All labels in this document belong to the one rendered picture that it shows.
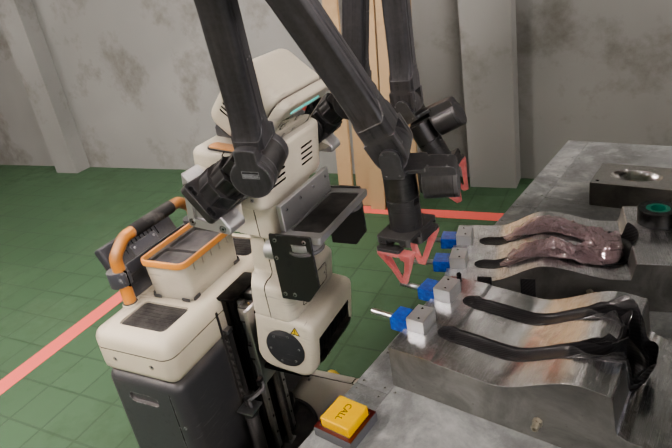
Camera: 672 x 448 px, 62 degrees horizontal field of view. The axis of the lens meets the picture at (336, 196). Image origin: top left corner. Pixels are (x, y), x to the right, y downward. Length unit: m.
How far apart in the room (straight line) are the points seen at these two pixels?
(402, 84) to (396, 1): 0.17
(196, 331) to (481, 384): 0.73
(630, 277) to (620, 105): 2.54
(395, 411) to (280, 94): 0.62
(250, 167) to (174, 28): 3.94
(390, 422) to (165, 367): 0.59
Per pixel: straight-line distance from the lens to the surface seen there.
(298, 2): 0.81
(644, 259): 1.27
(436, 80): 3.86
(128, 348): 1.46
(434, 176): 0.92
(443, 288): 1.14
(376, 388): 1.11
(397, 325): 1.10
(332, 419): 1.02
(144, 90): 5.26
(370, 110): 0.85
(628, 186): 1.69
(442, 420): 1.05
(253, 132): 0.93
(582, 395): 0.93
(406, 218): 0.95
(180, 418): 1.51
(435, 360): 1.02
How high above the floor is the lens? 1.55
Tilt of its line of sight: 23 degrees down
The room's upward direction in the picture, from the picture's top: 10 degrees counter-clockwise
